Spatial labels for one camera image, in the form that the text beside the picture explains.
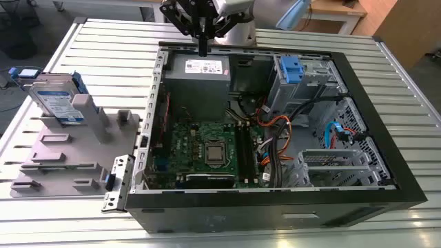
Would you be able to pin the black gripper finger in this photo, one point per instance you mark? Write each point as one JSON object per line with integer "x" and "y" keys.
{"x": 205, "y": 38}
{"x": 176, "y": 18}

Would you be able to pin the hard disk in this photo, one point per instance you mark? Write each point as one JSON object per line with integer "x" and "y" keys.
{"x": 56, "y": 103}

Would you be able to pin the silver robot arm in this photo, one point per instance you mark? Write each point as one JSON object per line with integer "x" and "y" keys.
{"x": 241, "y": 33}

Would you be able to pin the silver disk bay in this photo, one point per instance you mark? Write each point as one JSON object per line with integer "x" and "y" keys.
{"x": 330, "y": 168}

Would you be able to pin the grey power supply unit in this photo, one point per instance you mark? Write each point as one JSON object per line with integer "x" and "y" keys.
{"x": 196, "y": 95}

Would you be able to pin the blue drive latch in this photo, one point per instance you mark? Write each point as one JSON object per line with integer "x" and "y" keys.
{"x": 290, "y": 69}

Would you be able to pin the silver drive cage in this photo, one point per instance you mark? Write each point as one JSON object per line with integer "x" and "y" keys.
{"x": 300, "y": 90}

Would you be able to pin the wooden desk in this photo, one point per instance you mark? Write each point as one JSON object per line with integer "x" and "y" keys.
{"x": 330, "y": 7}

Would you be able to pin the silver CPU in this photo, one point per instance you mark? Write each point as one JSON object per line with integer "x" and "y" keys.
{"x": 214, "y": 152}

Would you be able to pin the black RAM slot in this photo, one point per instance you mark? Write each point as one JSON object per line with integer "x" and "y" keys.
{"x": 250, "y": 152}
{"x": 241, "y": 152}

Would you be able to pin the black bin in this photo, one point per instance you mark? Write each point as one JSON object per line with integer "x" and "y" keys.
{"x": 17, "y": 44}

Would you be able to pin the CPU socket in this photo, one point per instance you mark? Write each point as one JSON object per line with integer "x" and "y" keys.
{"x": 214, "y": 163}

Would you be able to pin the green motherboard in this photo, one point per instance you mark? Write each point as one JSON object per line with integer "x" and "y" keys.
{"x": 185, "y": 165}

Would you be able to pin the black graphics card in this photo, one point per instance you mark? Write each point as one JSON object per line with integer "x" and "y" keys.
{"x": 207, "y": 179}

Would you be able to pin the wooden cabinet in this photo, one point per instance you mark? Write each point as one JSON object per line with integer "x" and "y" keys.
{"x": 413, "y": 25}

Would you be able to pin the grey parts rack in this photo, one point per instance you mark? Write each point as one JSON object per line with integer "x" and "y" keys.
{"x": 68, "y": 160}

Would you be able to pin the black PC case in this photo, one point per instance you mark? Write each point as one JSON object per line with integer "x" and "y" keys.
{"x": 241, "y": 214}

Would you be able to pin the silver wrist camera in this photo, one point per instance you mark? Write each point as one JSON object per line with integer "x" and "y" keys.
{"x": 225, "y": 7}

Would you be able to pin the white frame desk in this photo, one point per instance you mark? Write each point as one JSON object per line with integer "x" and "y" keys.
{"x": 59, "y": 5}

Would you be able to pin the metal expansion latch bracket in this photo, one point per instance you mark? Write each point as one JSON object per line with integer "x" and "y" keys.
{"x": 120, "y": 165}

